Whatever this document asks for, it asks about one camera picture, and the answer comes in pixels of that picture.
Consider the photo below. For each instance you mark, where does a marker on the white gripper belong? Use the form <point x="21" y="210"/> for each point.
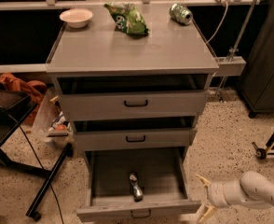
<point x="214" y="193"/>

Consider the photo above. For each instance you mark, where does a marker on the grey bottom drawer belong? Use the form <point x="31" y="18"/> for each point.
<point x="161" y="176"/>

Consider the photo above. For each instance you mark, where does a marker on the grey drawer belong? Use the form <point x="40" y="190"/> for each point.
<point x="133" y="139"/>
<point x="132" y="105"/>
<point x="161" y="176"/>

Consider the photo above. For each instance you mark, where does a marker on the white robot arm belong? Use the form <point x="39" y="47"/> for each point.
<point x="250" y="190"/>

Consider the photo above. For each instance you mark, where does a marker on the grey middle drawer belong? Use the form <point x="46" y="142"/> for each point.
<point x="133" y="139"/>

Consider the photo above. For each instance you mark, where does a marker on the grey drawer cabinet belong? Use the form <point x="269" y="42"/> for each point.
<point x="101" y="59"/>

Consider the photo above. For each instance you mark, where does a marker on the grey top drawer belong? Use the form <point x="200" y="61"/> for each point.
<point x="132" y="105"/>

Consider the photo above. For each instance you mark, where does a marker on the dark grey cabinet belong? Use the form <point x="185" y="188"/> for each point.
<point x="256" y="85"/>

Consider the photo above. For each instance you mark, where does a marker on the metal pole stand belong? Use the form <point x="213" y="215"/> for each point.
<point x="229" y="61"/>

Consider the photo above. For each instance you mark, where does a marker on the clear plastic trash bag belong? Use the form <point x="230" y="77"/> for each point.
<point x="42" y="127"/>

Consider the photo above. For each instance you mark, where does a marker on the green soda can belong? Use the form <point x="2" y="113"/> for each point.
<point x="181" y="14"/>

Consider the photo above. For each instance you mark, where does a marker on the green chip bag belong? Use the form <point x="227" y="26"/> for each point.
<point x="127" y="18"/>

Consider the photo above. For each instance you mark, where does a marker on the orange cloth bag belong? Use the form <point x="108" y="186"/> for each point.
<point x="35" y="88"/>

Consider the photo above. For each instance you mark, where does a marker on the black rolling stand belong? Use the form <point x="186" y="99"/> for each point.
<point x="15" y="107"/>

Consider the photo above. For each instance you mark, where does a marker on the white bowl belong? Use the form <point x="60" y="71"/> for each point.
<point x="76" y="17"/>

